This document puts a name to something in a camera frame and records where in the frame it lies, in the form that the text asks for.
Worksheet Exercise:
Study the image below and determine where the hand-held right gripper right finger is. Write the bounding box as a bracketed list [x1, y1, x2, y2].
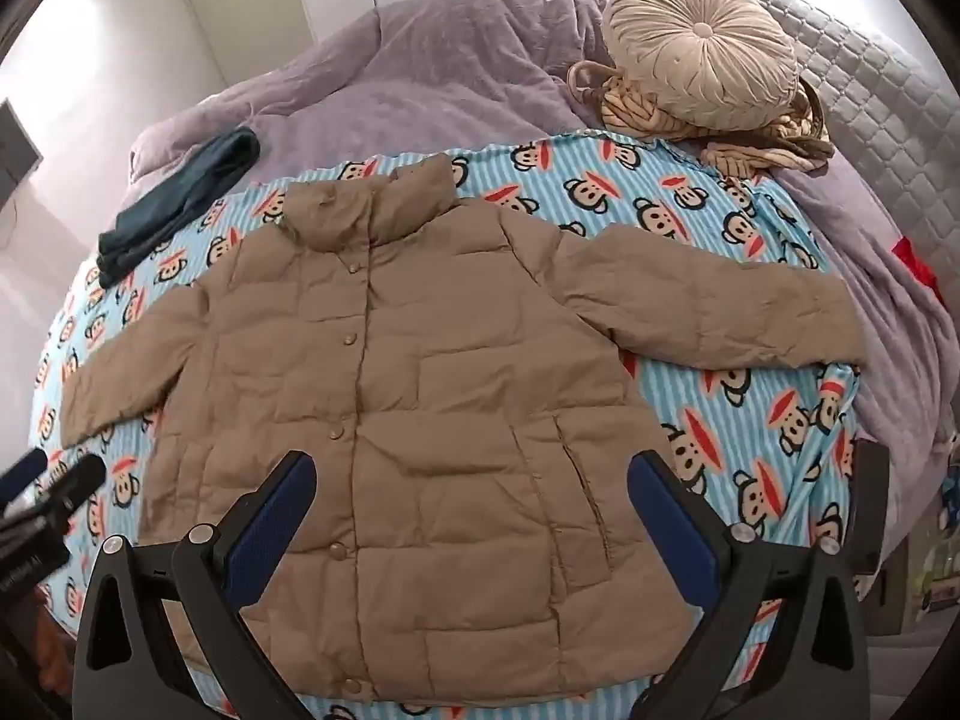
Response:
[626, 450, 875, 720]

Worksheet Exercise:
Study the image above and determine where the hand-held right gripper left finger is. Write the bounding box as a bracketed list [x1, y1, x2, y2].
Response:
[71, 450, 316, 720]

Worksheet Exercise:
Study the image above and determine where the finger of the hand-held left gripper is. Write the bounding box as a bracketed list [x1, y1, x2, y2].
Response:
[0, 448, 50, 497]
[28, 454, 108, 524]

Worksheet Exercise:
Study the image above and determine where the tan puffer jacket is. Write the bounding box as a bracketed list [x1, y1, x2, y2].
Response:
[60, 157, 863, 700]

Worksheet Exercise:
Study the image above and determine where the dark brown nightstand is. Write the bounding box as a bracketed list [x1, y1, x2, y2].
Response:
[853, 439, 895, 578]

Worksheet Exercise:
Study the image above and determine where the dark teal folded cloth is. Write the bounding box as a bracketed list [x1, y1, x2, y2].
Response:
[96, 127, 262, 287]

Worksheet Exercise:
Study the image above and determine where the black flat screen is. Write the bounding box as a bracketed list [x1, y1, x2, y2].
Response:
[0, 99, 43, 185]

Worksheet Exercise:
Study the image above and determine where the monkey print striped blanket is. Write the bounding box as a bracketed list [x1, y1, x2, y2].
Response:
[30, 127, 862, 720]

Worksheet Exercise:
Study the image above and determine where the red cloth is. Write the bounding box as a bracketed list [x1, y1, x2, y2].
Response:
[891, 236, 947, 308]

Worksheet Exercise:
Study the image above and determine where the grey quilted headboard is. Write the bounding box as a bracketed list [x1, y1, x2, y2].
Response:
[577, 0, 960, 293]

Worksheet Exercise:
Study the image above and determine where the round beige pleated cushion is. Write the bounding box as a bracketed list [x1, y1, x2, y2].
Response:
[602, 0, 815, 130]

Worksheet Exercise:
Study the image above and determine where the purple fleece duvet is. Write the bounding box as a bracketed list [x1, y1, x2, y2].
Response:
[127, 0, 960, 458]

